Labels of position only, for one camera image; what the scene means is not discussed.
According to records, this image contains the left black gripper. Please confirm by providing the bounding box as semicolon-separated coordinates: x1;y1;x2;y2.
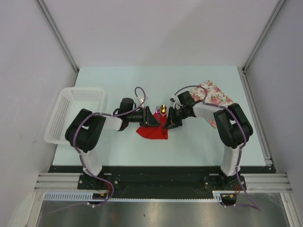
126;106;160;128

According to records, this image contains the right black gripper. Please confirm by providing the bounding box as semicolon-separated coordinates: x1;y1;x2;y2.
163;106;188;131

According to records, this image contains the red paper napkin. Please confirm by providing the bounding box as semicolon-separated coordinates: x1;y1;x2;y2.
136;113;169;140

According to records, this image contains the iridescent fork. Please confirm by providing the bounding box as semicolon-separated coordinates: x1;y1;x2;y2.
155;105;160;115

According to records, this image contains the iridescent spoon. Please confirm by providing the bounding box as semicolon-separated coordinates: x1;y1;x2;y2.
159;104;167;116

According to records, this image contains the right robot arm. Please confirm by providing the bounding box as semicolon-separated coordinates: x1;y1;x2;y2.
163;91;253;190

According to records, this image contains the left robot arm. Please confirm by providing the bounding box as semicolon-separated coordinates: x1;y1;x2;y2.
65;97;161;189

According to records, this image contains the floral tray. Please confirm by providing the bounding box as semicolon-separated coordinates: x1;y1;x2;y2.
189;79;234;129

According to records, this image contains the white plastic basket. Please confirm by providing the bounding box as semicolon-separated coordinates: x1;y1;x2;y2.
44;87;106;144

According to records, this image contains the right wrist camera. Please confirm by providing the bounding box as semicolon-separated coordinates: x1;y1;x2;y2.
170;95;180;107

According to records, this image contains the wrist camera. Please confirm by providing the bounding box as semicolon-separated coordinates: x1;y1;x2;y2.
170;95;180;107
137;95;148;103

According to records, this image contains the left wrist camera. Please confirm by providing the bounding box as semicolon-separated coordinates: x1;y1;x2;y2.
137;95;148;103

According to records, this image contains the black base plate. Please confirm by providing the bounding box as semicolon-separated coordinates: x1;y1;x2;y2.
48;166;277;199

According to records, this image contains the white cable duct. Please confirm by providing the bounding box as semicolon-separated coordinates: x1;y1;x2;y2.
44;191;237;203

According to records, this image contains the left aluminium frame post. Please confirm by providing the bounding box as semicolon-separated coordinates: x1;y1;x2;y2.
35;0;79;75

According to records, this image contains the aluminium frame post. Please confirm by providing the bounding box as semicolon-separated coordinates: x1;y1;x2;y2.
242;0;287;73
35;0;79;75

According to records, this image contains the right aluminium frame post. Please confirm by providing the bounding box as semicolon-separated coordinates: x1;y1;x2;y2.
242;0;287;73

